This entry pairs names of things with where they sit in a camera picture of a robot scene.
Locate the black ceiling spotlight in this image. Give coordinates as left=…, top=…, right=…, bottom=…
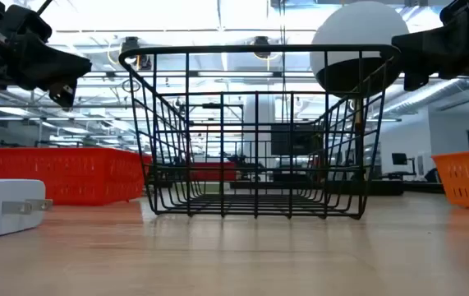
left=252, top=35, right=272, bottom=59
left=121, top=36, right=153, bottom=71

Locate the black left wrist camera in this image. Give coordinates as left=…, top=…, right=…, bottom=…
left=0, top=3, right=53, bottom=43

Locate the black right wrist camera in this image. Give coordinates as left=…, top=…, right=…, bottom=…
left=439, top=0, right=469, bottom=24

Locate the red plastic basket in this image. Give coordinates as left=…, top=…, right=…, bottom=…
left=0, top=146, right=153, bottom=206

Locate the white globe lamp black base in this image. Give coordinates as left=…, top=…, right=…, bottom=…
left=309, top=0, right=411, bottom=128

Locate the red background bin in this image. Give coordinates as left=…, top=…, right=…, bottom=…
left=191, top=161, right=237, bottom=182

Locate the white power adapter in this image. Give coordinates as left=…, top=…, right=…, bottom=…
left=0, top=178, right=53, bottom=240

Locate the silver ventilation duct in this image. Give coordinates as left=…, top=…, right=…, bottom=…
left=375, top=77, right=465, bottom=118

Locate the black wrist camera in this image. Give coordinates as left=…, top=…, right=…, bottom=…
left=439, top=0, right=469, bottom=24
left=0, top=3, right=53, bottom=43

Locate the black wire basket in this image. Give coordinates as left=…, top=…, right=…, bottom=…
left=117, top=44, right=402, bottom=220

